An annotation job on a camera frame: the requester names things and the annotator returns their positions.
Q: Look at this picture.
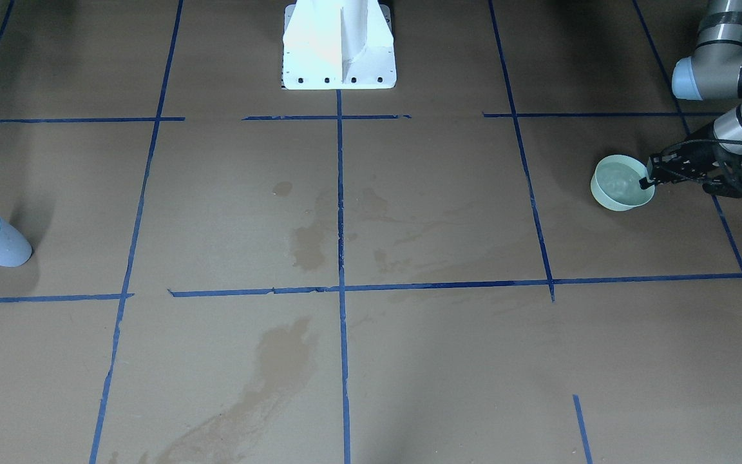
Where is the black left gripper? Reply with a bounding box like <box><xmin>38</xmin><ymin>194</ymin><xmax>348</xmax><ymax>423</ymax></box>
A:
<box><xmin>639</xmin><ymin>140</ymin><xmax>742</xmax><ymax>198</ymax></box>

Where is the mint green bowl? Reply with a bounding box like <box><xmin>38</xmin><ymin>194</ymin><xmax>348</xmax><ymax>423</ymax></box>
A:
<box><xmin>590</xmin><ymin>155</ymin><xmax>656</xmax><ymax>212</ymax></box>

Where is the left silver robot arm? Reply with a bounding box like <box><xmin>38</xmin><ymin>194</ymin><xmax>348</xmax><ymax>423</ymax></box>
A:
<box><xmin>639</xmin><ymin>1</ymin><xmax>742</xmax><ymax>198</ymax></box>

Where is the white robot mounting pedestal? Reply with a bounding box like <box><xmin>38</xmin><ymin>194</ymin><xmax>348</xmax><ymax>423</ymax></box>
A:
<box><xmin>281</xmin><ymin>1</ymin><xmax>397</xmax><ymax>91</ymax></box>

